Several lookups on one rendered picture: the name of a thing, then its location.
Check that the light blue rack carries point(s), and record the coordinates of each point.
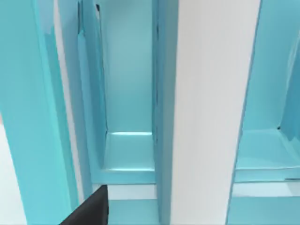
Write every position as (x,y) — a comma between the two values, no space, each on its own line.
(126,93)

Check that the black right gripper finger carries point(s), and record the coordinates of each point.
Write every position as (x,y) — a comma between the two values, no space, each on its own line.
(93,208)

